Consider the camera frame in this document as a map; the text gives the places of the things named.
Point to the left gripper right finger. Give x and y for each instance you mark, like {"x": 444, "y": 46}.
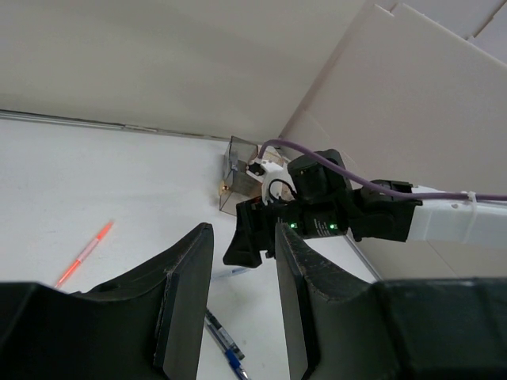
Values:
{"x": 331, "y": 317}

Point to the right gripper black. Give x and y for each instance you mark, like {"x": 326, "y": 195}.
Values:
{"x": 323, "y": 203}

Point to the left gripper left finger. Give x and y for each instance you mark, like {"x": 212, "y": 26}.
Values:
{"x": 148, "y": 322}

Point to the black blue gel pen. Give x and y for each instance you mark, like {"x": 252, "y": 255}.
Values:
{"x": 222, "y": 335}

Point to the blue ballpoint pen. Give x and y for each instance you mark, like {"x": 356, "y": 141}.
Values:
{"x": 236, "y": 365}

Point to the thin blue refill pen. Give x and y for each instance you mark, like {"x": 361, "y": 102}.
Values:
{"x": 228, "y": 273}

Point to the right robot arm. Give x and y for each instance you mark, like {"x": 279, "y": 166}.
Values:
{"x": 399, "y": 211}

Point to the clear plastic desk organizer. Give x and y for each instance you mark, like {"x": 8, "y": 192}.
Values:
{"x": 237, "y": 185}

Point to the orange pink pen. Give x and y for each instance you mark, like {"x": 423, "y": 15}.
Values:
{"x": 90, "y": 247}

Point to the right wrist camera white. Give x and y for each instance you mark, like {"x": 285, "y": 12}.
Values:
{"x": 274, "y": 178}

